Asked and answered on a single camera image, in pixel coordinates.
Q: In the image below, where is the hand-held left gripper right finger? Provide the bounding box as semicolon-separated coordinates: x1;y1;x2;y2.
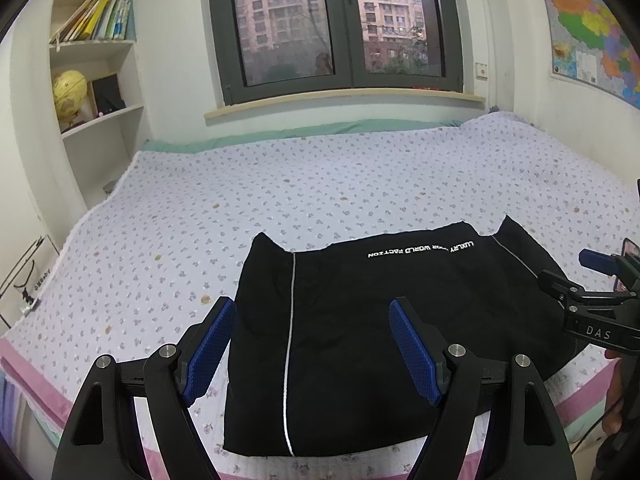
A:
389;297;581;480

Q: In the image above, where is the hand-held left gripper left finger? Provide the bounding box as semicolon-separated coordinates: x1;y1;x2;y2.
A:
52;296;238;480

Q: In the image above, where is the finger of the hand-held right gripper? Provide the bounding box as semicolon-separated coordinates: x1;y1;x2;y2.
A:
578;248;621;276
538;269;588;313

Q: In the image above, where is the black jacket with grey piping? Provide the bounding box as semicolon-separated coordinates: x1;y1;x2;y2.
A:
222;215;583;458

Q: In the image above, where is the person's right hand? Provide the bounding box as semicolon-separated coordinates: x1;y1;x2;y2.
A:
602;349;626;435

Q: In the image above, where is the white floral bedspread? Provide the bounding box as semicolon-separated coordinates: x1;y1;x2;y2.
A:
0;110;640;480

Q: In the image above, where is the pink bed sheet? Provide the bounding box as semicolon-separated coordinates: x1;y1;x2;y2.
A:
0;337;621;480

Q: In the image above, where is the white paper bag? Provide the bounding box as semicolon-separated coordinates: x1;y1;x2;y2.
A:
0;234;58;328

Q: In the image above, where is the green bed sheet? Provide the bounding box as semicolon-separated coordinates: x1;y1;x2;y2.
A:
137;119;466;155

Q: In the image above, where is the wooden window sill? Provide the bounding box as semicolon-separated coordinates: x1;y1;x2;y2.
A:
204;91;487;122

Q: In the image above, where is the black box on shelf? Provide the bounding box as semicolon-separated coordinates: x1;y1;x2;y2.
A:
88;73;127;117

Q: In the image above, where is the yellow globe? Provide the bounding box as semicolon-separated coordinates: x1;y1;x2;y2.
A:
52;70;91;133

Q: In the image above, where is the white built-in bookshelf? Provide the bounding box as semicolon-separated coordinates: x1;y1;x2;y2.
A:
47;0;147;211

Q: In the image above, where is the dark framed window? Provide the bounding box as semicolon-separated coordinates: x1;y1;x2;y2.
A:
207;0;463;106

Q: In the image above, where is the row of colourful books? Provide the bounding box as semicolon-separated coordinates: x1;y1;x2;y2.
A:
50;0;135;43

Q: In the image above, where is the black cable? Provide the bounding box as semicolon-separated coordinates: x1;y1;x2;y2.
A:
569;407;618;457

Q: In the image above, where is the colourful wall map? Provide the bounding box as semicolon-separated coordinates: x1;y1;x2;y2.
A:
535;0;640;111

